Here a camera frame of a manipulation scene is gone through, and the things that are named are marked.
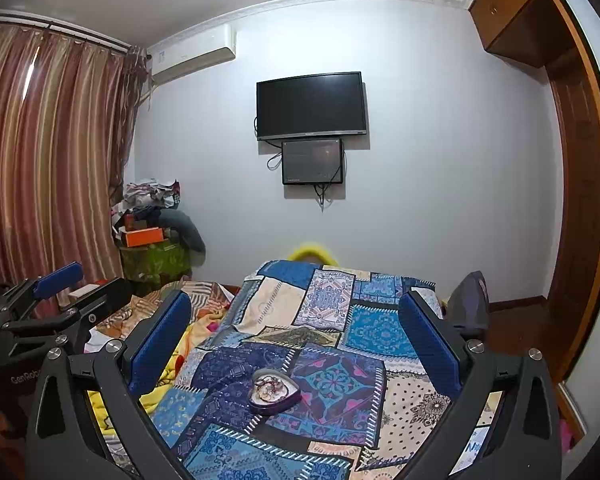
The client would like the purple heart-shaped jewelry box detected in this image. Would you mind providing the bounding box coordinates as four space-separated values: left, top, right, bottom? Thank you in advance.
248 367 302 415

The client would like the white curtain rail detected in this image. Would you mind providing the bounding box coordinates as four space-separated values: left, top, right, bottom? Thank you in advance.
0 10 132 52

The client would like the grey backpack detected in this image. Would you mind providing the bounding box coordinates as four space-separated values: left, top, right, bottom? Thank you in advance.
442 271 490 332

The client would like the black wall television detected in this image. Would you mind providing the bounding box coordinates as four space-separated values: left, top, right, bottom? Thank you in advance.
256 71 369 142

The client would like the pile of clothes and papers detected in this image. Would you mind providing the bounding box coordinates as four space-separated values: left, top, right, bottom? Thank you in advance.
111 178 182 222

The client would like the yellow plastic object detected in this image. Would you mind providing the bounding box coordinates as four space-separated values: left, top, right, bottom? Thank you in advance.
287 242 341 265

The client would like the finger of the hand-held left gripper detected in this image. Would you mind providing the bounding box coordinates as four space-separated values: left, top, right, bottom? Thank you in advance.
5 276 133 356
0 261 85 322

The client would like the patchwork printed blanket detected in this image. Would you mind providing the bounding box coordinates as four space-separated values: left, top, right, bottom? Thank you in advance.
140 259 502 480

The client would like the yellow cloth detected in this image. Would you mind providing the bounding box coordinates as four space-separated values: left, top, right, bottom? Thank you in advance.
87 329 191 412

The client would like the red beaded bracelet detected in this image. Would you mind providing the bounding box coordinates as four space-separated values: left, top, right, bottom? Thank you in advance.
255 378 282 404

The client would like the small black wall monitor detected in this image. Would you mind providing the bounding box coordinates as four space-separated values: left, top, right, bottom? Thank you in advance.
281 137 344 186

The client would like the white air conditioner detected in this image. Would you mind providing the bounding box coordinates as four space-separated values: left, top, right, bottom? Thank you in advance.
147 24 237 86

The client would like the brown wooden door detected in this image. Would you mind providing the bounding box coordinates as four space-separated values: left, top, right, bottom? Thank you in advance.
547 50 600 382

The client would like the striped brown curtain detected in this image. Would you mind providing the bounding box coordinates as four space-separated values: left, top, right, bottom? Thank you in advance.
0 27 148 306

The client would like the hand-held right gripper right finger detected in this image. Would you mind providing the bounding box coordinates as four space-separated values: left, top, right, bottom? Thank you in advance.
395 290 566 480

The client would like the wooden overhead cabinet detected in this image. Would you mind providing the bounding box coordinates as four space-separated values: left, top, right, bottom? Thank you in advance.
467 0 577 69

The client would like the striped orange blanket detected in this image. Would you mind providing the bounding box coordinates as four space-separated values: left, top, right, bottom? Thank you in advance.
95 280 241 347

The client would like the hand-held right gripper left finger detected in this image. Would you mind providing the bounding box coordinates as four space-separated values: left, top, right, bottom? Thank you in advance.
24 290 201 480

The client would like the orange box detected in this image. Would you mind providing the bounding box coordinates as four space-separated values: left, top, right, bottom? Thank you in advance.
124 227 165 247

